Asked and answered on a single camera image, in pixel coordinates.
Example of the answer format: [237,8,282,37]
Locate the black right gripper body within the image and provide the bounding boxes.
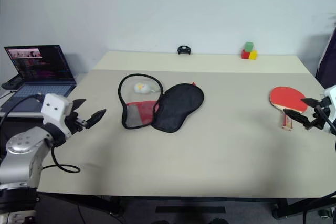
[303,97,332,131]

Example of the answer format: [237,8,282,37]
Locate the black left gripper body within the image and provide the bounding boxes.
[64,109,88,138]

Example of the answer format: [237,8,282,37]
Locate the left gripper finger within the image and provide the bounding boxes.
[70,98,87,112]
[85,108,107,130]

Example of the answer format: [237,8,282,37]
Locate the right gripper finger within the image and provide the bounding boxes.
[284,109,311,128]
[300,97,319,108]

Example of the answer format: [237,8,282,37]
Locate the red table tennis paddle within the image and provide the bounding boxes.
[269,86,308,131]

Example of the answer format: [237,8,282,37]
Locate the white plush keychain charm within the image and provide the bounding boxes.
[133,82,159,95]

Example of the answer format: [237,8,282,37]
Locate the red black mesh pouch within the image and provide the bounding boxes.
[117,73,205,133]

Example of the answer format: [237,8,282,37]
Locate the black office chair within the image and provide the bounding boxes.
[316,26,336,90]

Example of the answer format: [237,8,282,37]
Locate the open dark laptop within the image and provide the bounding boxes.
[0,45,77,114]

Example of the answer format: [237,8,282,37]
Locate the black game controller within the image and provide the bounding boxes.
[1,76,23,91]

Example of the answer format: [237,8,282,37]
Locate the grey caster wheel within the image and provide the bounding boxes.
[317,207,331,219]

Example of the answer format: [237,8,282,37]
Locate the small black plastic object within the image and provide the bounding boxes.
[176,45,192,56]

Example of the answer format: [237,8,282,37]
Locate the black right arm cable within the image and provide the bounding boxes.
[316,105,336,137]

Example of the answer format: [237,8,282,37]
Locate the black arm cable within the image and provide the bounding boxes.
[0,93,81,174]
[316,105,336,137]

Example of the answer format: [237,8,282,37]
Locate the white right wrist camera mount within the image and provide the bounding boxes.
[323,84,336,133]

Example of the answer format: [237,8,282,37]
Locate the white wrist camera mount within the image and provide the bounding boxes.
[323,84,336,133]
[41,93,74,138]

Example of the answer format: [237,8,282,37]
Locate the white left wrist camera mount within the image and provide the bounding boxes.
[41,93,74,138]

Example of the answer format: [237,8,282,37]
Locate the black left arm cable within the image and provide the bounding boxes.
[0,93,81,174]

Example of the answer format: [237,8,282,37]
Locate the black table frame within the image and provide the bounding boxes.
[36,191,336,221]

